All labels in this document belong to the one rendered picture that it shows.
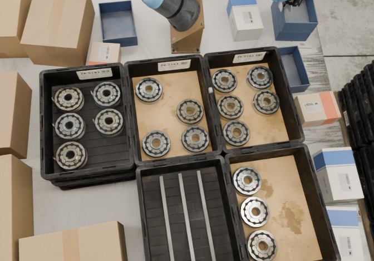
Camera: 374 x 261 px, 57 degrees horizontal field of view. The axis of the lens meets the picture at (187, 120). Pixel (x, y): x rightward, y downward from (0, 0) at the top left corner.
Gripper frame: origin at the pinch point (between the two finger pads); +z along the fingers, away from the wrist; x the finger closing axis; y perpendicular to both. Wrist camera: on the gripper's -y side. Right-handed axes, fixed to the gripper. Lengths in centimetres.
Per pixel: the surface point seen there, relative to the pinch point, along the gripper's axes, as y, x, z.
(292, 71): 26.4, 5.2, 12.0
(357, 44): -36, 89, 83
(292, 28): 10.0, 4.3, 2.5
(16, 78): 38, -109, -4
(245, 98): 46, -21, -1
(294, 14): 0.3, 7.5, 5.0
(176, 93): 43, -49, -1
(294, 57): 19.7, 6.9, 10.9
